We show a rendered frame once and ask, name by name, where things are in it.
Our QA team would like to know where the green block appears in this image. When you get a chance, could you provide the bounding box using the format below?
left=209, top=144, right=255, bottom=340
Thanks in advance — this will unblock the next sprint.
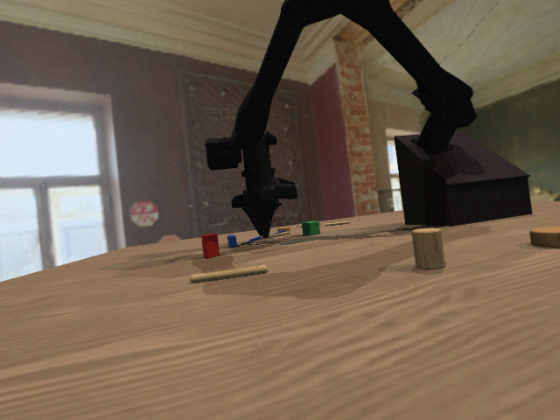
left=302, top=221, right=320, bottom=235

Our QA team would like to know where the short wooden cylinder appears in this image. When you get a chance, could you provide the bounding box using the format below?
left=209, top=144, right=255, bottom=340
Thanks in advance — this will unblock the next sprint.
left=412, top=228, right=445, bottom=270

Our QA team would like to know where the blue block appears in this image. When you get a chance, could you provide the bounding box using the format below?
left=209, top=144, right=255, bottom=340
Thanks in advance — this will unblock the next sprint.
left=227, top=235, right=237, bottom=248

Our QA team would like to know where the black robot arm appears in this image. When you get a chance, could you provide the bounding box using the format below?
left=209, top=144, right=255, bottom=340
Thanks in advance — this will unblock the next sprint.
left=205, top=0, right=477, bottom=171

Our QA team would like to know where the red block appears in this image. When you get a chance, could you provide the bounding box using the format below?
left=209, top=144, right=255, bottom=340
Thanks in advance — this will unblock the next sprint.
left=201, top=234, right=220, bottom=259

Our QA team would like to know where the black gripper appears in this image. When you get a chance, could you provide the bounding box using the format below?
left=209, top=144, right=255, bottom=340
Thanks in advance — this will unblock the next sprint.
left=232, top=162, right=298, bottom=238

